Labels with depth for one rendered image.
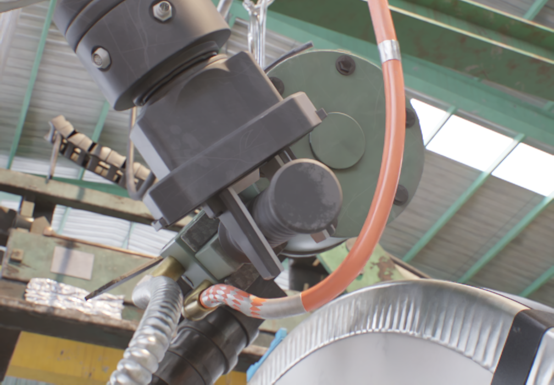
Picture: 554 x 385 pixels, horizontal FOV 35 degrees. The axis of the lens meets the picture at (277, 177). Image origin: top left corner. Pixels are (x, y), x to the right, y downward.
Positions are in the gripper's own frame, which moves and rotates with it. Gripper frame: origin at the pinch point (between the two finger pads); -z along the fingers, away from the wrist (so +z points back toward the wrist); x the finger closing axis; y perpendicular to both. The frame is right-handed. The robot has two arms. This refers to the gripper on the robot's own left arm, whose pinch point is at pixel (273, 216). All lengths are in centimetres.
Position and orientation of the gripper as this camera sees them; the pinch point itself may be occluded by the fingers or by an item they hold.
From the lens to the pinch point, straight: 53.9
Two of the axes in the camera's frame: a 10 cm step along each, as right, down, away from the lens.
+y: -2.8, 2.2, 9.3
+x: 7.7, -5.2, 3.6
